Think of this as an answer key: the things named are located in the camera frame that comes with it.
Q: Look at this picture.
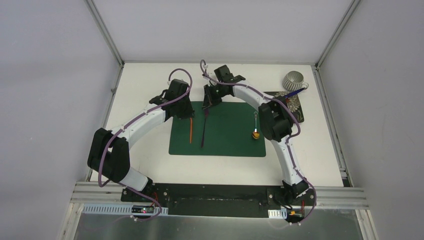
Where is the blue plastic knife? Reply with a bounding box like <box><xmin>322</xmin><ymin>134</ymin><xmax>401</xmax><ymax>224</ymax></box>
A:
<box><xmin>283</xmin><ymin>87</ymin><xmax>306</xmax><ymax>99</ymax></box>

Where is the gold copper spoon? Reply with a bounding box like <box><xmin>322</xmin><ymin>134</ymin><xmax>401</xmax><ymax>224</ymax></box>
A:
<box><xmin>252</xmin><ymin>111</ymin><xmax>260</xmax><ymax>140</ymax></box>

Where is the orange plastic fork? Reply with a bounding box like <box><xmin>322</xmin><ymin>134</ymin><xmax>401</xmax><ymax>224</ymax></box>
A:
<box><xmin>189</xmin><ymin>117</ymin><xmax>193</xmax><ymax>144</ymax></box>

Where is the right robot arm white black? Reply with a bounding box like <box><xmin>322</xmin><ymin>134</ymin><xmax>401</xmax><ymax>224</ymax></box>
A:
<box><xmin>199</xmin><ymin>59</ymin><xmax>310</xmax><ymax>205</ymax></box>

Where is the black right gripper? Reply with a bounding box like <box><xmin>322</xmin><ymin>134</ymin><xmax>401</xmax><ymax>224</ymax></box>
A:
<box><xmin>202</xmin><ymin>83</ymin><xmax>227</xmax><ymax>110</ymax></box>

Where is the purple metallic fork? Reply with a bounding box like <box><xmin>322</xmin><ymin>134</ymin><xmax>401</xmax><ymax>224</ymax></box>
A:
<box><xmin>200</xmin><ymin>108</ymin><xmax>209</xmax><ymax>148</ymax></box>

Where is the black floral square plate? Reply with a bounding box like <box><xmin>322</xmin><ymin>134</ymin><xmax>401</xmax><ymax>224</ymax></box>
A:
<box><xmin>265</xmin><ymin>91</ymin><xmax>305</xmax><ymax>123</ymax></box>

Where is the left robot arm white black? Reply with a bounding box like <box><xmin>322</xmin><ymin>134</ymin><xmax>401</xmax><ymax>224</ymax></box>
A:
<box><xmin>87</xmin><ymin>79</ymin><xmax>194</xmax><ymax>203</ymax></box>

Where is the left electronics board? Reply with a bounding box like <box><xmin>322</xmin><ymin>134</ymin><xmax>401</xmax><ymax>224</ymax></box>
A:
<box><xmin>131</xmin><ymin>205</ymin><xmax>155</xmax><ymax>214</ymax></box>

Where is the grey ribbed mug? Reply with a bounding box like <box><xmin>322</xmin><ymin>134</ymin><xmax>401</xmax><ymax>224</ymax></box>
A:
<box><xmin>282</xmin><ymin>71</ymin><xmax>309</xmax><ymax>92</ymax></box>

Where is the right electronics board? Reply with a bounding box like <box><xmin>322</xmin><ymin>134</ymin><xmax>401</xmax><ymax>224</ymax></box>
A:
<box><xmin>286</xmin><ymin>209</ymin><xmax>305</xmax><ymax>220</ymax></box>

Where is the aluminium frame rail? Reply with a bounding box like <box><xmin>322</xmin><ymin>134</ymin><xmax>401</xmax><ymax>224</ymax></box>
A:
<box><xmin>311</xmin><ymin>65</ymin><xmax>379</xmax><ymax>240</ymax></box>

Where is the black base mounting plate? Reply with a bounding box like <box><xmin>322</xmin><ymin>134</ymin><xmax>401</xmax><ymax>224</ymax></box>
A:
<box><xmin>120</xmin><ymin>183</ymin><xmax>316</xmax><ymax>219</ymax></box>

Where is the green placemat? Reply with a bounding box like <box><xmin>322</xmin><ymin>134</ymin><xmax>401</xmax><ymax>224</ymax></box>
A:
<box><xmin>168</xmin><ymin>101</ymin><xmax>266</xmax><ymax>158</ymax></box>

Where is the electronics board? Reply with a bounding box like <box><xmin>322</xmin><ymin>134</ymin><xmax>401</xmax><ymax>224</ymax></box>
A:
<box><xmin>286</xmin><ymin>209</ymin><xmax>305</xmax><ymax>220</ymax></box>
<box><xmin>131</xmin><ymin>205</ymin><xmax>155</xmax><ymax>214</ymax></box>

